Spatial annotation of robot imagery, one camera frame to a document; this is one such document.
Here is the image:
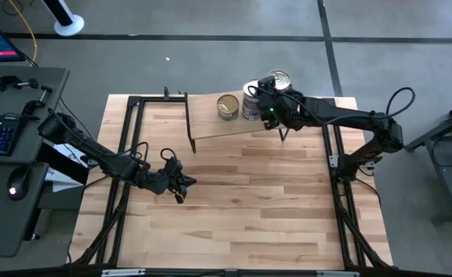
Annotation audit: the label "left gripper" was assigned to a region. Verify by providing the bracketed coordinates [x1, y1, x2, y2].
[136, 161, 198, 205]

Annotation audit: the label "black floor tape line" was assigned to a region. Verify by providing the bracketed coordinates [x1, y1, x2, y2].
[316, 0, 344, 97]
[2, 32, 452, 44]

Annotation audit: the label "black aluminium table frame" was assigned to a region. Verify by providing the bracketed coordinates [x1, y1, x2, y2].
[70, 87, 391, 270]

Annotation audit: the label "grey desk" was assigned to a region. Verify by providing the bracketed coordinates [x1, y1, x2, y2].
[0, 65, 71, 259]

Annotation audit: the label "white round stand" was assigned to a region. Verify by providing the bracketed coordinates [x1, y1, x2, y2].
[41, 0, 85, 38]

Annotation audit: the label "yellow cable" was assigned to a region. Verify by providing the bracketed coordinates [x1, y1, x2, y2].
[7, 0, 39, 67]

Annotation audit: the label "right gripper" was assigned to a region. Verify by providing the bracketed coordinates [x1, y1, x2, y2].
[257, 75, 307, 132]

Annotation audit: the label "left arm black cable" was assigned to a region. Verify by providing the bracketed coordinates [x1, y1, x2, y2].
[159, 147, 179, 167]

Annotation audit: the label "black computer mouse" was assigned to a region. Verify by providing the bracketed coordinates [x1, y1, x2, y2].
[5, 165, 31, 202]

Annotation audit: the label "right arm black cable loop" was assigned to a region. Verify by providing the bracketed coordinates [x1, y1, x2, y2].
[385, 86, 417, 117]

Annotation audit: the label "black desk clamp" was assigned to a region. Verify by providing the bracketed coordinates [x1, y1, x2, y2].
[21, 85, 54, 116]
[0, 73, 39, 92]

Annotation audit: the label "wooden shelf with black legs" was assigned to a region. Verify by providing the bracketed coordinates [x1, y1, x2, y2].
[183, 88, 291, 154]

